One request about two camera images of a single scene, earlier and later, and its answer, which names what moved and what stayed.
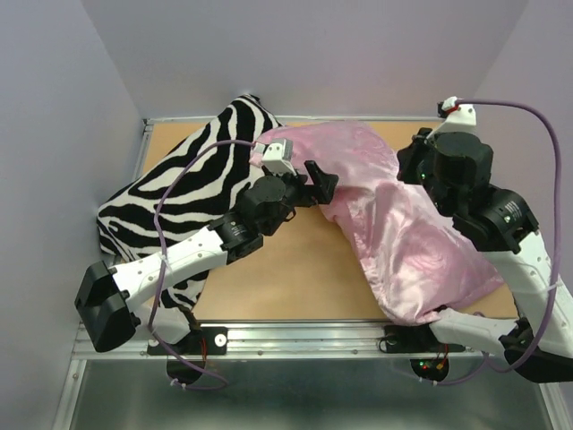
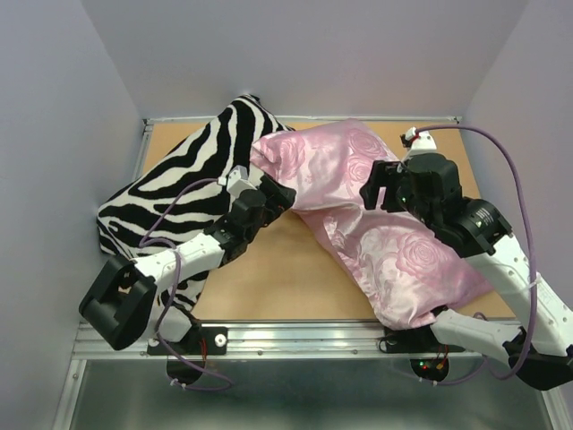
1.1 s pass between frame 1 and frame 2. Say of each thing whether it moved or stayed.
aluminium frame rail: stayed
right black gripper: moved
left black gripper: moved
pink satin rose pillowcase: moved
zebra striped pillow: stayed
